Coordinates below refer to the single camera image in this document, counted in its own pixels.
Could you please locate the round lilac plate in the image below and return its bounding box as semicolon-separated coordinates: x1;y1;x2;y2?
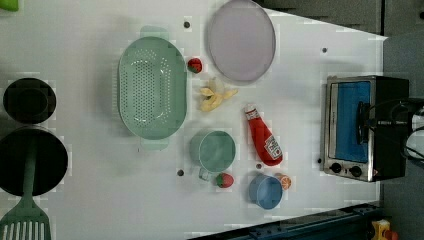
207;0;276;82

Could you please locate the small clear cube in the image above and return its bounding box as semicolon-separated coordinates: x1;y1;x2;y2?
199;168;211;181

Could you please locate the bright green object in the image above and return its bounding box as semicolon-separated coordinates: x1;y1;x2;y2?
0;0;19;12

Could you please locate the large red strawberry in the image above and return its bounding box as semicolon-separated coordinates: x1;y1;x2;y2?
216;173;234;188

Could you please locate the blue cup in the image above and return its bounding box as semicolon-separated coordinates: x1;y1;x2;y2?
248;174;283;210

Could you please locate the blue metal frame rail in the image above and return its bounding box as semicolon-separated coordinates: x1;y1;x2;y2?
190;204;383;240

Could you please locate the large black pan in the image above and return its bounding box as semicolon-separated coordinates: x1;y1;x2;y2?
0;128;68;196

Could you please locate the green perforated colander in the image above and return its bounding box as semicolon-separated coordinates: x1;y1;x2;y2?
118;26;187;151

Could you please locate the red ketchup bottle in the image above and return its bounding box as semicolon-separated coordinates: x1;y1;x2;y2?
244;104;283;166

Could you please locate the silver toaster oven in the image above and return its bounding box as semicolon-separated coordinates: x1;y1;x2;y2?
323;75;409;182

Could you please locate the small red strawberry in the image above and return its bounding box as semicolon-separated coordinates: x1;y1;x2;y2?
187;58;203;74

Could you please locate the yellow red toy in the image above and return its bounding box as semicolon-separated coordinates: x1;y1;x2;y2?
371;219;399;240

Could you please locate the green slotted spatula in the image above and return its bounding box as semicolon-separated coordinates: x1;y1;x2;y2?
1;140;52;240

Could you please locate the green cup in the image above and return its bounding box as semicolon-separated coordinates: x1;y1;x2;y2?
189;130;236;173

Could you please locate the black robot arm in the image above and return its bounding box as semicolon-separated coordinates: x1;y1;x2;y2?
355;98;423;145

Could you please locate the orange slice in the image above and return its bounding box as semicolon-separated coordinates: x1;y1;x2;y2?
276;173;292;190

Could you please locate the small black pot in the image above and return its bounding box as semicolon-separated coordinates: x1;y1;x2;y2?
3;78;57;124

